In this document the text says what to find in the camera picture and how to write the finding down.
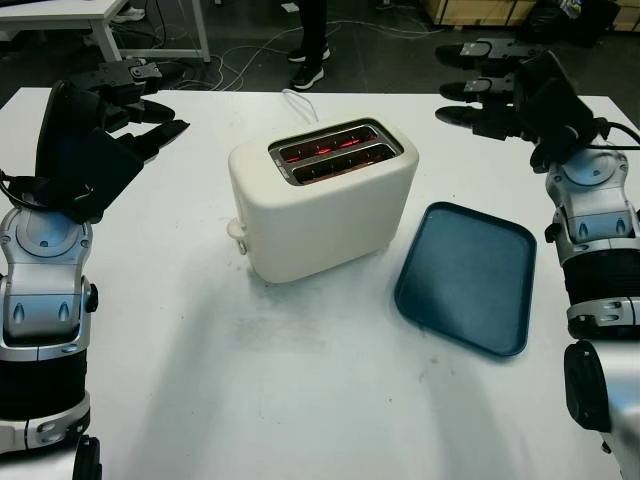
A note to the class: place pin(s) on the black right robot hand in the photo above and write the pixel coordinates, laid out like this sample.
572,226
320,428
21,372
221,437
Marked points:
555,100

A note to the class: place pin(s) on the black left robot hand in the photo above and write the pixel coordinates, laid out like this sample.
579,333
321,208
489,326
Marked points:
65,140

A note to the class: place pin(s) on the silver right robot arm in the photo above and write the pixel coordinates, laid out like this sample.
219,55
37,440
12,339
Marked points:
590,225

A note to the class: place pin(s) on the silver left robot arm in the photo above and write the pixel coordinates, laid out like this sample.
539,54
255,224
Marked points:
40,280

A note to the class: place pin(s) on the person in black clothes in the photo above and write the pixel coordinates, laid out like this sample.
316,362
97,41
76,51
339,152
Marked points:
312,30

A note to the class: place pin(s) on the cream white toaster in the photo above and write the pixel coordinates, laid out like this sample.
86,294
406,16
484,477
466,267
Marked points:
320,225

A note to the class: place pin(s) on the black bag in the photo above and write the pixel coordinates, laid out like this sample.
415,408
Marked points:
605,20

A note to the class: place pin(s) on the wooden crate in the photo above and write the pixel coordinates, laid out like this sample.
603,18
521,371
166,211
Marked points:
480,10

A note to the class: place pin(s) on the white desk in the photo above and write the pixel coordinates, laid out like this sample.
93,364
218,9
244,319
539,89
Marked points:
50,10

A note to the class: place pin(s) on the dark teal plastic tray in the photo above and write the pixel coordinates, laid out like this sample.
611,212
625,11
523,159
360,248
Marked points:
465,280

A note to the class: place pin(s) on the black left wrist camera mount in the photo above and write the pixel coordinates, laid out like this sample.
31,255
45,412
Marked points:
107,175

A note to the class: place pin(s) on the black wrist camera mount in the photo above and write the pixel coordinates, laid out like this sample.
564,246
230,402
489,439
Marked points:
542,157
107,175

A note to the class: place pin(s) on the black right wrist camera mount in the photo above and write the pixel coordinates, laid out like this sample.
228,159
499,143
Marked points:
542,157

